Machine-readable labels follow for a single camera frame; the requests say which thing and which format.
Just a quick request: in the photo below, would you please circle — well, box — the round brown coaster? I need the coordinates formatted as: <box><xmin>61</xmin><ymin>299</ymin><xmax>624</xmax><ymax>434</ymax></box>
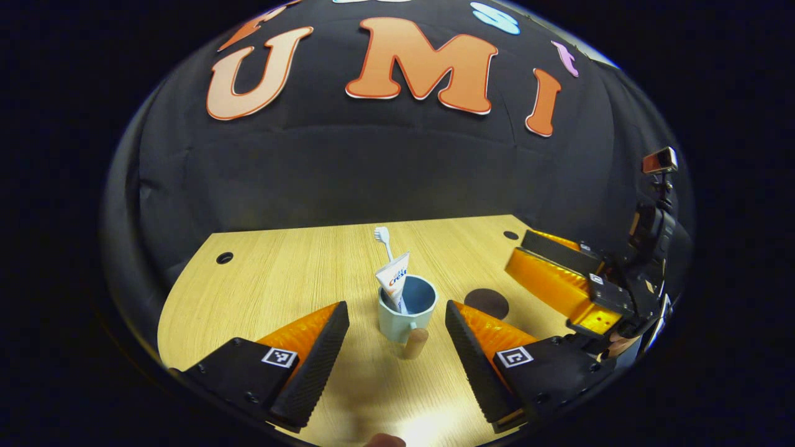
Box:
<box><xmin>463</xmin><ymin>288</ymin><xmax>510</xmax><ymax>320</ymax></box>

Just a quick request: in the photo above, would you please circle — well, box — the white toothbrush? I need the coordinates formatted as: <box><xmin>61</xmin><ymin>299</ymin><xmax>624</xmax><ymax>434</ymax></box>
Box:
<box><xmin>374</xmin><ymin>227</ymin><xmax>396</xmax><ymax>263</ymax></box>

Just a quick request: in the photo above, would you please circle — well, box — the wooden desktop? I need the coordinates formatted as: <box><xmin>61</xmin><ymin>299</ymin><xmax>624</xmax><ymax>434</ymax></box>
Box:
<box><xmin>157</xmin><ymin>215</ymin><xmax>622</xmax><ymax>447</ymax></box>

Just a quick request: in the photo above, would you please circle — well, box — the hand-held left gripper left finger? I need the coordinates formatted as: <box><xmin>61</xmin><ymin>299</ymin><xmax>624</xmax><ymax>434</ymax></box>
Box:
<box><xmin>169</xmin><ymin>301</ymin><xmax>350</xmax><ymax>434</ymax></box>

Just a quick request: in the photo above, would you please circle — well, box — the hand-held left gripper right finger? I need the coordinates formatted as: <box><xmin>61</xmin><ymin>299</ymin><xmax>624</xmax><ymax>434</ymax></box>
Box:
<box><xmin>445</xmin><ymin>300</ymin><xmax>616</xmax><ymax>434</ymax></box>

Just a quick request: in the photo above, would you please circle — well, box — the white toothpaste tube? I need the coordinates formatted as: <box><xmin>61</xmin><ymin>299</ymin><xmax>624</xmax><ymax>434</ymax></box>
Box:
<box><xmin>375</xmin><ymin>252</ymin><xmax>411</xmax><ymax>314</ymax></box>

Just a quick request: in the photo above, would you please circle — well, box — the blue cup with wooden handle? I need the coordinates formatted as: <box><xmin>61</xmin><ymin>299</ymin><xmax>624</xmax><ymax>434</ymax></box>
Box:
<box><xmin>378</xmin><ymin>275</ymin><xmax>439</xmax><ymax>361</ymax></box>

